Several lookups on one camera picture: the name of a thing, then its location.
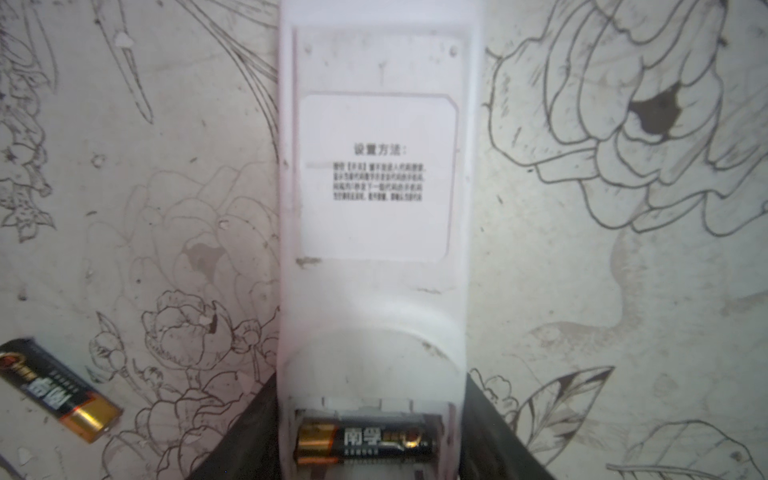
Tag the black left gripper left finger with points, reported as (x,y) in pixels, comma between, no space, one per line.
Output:
(250,448)

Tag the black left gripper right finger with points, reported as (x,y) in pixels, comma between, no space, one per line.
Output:
(490,450)

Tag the black gold AAA battery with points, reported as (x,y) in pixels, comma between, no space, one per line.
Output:
(326,442)
(55,388)

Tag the large white remote control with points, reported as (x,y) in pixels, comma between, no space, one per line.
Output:
(378,106)

